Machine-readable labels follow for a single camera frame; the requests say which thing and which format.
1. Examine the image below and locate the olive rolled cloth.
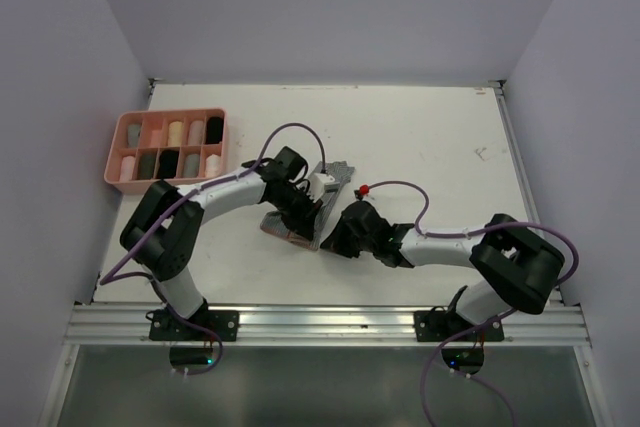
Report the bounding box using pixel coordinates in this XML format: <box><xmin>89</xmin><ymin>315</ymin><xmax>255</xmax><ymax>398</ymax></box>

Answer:
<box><xmin>137</xmin><ymin>152</ymin><xmax>157</xmax><ymax>180</ymax></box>

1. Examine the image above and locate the plain grey underwear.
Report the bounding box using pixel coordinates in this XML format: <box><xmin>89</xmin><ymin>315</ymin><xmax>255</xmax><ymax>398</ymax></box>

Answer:
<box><xmin>126</xmin><ymin>123</ymin><xmax>142</xmax><ymax>149</ymax></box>

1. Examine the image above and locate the beige rolled cloth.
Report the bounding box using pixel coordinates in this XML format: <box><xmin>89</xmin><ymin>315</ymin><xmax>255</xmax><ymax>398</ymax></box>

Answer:
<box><xmin>187</xmin><ymin>119</ymin><xmax>205</xmax><ymax>146</ymax></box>

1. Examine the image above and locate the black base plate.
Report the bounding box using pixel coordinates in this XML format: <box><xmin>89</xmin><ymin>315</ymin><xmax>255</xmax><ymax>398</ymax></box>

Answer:
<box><xmin>145</xmin><ymin>309</ymin><xmax>239</xmax><ymax>342</ymax></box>
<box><xmin>413</xmin><ymin>306</ymin><xmax>505</xmax><ymax>343</ymax></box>

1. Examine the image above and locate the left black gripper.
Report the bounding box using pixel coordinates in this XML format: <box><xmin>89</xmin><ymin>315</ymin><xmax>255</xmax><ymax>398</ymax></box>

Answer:
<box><xmin>269</xmin><ymin>185</ymin><xmax>323</xmax><ymax>240</ymax></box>

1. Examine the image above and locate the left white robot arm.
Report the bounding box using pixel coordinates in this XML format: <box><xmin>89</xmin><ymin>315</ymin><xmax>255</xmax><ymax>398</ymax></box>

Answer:
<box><xmin>120</xmin><ymin>147</ymin><xmax>334</xmax><ymax>340</ymax></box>

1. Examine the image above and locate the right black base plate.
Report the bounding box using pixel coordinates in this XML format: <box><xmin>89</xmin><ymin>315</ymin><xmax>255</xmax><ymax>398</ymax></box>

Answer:
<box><xmin>413</xmin><ymin>306</ymin><xmax>505</xmax><ymax>343</ymax></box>

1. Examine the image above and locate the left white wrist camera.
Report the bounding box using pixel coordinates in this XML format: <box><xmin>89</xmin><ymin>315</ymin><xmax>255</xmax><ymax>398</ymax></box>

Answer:
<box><xmin>308</xmin><ymin>172</ymin><xmax>340</xmax><ymax>201</ymax></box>

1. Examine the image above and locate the black rolled cloth front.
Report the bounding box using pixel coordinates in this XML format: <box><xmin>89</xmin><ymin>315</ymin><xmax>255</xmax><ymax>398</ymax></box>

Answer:
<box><xmin>157</xmin><ymin>149</ymin><xmax>179</xmax><ymax>179</ymax></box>

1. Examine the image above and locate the grey striped underwear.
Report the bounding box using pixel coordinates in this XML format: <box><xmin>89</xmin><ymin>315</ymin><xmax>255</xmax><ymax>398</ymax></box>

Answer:
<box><xmin>260</xmin><ymin>161</ymin><xmax>355</xmax><ymax>251</ymax></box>

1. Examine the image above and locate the pink divided storage tray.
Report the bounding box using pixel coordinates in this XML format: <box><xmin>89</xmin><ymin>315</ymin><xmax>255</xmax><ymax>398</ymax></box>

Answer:
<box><xmin>104</xmin><ymin>108</ymin><xmax>230</xmax><ymax>195</ymax></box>

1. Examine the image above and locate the white rolled cloth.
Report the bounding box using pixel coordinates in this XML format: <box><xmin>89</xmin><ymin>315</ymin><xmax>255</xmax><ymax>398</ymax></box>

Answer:
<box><xmin>204</xmin><ymin>154</ymin><xmax>224</xmax><ymax>178</ymax></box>

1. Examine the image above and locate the aluminium mounting rail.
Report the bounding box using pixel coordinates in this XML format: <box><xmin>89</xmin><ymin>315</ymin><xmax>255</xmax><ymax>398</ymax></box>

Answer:
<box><xmin>63</xmin><ymin>303</ymin><xmax>591</xmax><ymax>347</ymax></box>

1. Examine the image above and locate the grey rolled cloth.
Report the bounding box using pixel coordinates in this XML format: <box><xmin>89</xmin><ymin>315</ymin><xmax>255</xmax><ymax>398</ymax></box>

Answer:
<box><xmin>182</xmin><ymin>153</ymin><xmax>200</xmax><ymax>178</ymax></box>

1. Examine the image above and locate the black rolled cloth back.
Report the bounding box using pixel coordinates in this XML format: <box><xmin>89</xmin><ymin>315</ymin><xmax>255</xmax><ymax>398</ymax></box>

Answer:
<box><xmin>205</xmin><ymin>117</ymin><xmax>225</xmax><ymax>145</ymax></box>

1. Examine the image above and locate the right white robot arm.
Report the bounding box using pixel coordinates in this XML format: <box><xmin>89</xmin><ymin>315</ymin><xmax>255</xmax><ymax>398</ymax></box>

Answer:
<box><xmin>321</xmin><ymin>200</ymin><xmax>565</xmax><ymax>340</ymax></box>

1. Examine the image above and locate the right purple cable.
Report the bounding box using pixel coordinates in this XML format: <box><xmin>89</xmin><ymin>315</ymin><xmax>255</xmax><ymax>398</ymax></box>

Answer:
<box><xmin>367</xmin><ymin>179</ymin><xmax>580</xmax><ymax>427</ymax></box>

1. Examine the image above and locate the black rolled cloth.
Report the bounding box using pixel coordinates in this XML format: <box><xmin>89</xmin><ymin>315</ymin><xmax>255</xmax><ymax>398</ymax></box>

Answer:
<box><xmin>205</xmin><ymin>117</ymin><xmax>225</xmax><ymax>145</ymax></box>
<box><xmin>157</xmin><ymin>149</ymin><xmax>179</xmax><ymax>179</ymax></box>

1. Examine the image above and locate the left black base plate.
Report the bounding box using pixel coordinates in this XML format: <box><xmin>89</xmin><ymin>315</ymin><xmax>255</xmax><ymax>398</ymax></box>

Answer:
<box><xmin>145</xmin><ymin>309</ymin><xmax>239</xmax><ymax>342</ymax></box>

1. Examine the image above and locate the beige navy-trimmed underwear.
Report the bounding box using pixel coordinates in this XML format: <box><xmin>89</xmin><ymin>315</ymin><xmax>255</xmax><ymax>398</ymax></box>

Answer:
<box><xmin>167</xmin><ymin>121</ymin><xmax>184</xmax><ymax>147</ymax></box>

